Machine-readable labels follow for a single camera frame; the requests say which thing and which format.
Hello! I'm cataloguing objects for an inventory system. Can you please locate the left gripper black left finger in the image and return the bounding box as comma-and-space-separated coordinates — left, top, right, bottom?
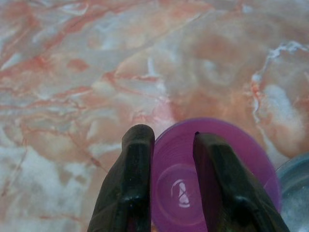
86, 124, 155, 232

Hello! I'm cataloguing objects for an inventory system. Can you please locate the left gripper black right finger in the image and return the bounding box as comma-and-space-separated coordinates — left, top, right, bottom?
192, 131, 292, 232

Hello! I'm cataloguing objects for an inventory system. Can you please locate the stainless steel bowl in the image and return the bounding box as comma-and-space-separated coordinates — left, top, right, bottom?
275, 152, 309, 232

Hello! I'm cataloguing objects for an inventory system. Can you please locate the purple plastic cup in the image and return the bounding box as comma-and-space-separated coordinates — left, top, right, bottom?
152, 117, 282, 232

